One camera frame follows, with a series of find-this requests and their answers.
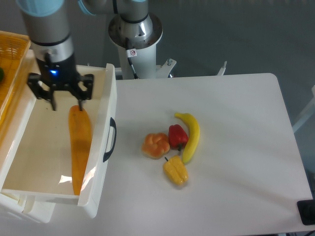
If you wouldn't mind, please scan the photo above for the red bell pepper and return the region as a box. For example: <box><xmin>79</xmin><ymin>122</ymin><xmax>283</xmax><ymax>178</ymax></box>
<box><xmin>168</xmin><ymin>124</ymin><xmax>189</xmax><ymax>151</ymax></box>

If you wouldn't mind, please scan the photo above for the yellow bell pepper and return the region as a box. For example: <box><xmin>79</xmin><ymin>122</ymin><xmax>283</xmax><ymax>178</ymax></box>
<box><xmin>163</xmin><ymin>155</ymin><xmax>189</xmax><ymax>186</ymax></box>

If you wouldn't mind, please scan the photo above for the white table leg bracket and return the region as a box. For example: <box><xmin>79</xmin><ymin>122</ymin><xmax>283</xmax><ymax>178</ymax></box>
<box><xmin>217</xmin><ymin>61</ymin><xmax>227</xmax><ymax>76</ymax></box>

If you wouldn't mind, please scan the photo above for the black device at table edge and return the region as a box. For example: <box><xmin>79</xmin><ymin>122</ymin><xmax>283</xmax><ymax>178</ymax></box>
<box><xmin>297</xmin><ymin>200</ymin><xmax>315</xmax><ymax>225</ymax></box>

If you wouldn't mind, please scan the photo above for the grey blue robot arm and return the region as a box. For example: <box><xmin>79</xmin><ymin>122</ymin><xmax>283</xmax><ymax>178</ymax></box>
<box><xmin>16</xmin><ymin>0</ymin><xmax>94</xmax><ymax>110</ymax></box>

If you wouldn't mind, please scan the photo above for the white frame at right edge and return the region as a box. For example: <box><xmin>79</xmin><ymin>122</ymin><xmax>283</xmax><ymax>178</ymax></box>
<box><xmin>292</xmin><ymin>86</ymin><xmax>315</xmax><ymax>133</ymax></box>

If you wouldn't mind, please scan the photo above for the yellow plastic basket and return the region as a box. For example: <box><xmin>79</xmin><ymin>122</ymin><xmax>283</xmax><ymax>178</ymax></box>
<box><xmin>0</xmin><ymin>31</ymin><xmax>31</xmax><ymax>126</ymax></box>

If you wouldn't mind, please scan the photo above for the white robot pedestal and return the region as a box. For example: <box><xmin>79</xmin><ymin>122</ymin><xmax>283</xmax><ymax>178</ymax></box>
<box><xmin>108</xmin><ymin>13</ymin><xmax>177</xmax><ymax>80</ymax></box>

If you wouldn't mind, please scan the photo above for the black drawer handle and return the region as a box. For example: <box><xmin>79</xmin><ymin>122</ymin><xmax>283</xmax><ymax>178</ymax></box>
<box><xmin>102</xmin><ymin>117</ymin><xmax>117</xmax><ymax>163</ymax></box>

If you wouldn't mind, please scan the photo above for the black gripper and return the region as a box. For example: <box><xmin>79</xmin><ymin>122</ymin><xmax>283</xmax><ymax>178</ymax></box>
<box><xmin>27</xmin><ymin>52</ymin><xmax>94</xmax><ymax>111</ymax></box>

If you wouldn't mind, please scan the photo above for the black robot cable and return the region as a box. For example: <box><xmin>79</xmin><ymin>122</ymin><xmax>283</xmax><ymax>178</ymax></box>
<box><xmin>125</xmin><ymin>36</ymin><xmax>140</xmax><ymax>80</ymax></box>

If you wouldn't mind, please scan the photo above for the round knotted bread roll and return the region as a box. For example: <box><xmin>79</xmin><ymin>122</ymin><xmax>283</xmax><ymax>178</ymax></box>
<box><xmin>141</xmin><ymin>133</ymin><xmax>170</xmax><ymax>159</ymax></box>

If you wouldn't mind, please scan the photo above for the yellow banana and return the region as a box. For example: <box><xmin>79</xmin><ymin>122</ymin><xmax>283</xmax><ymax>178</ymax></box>
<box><xmin>174</xmin><ymin>113</ymin><xmax>200</xmax><ymax>164</ymax></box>

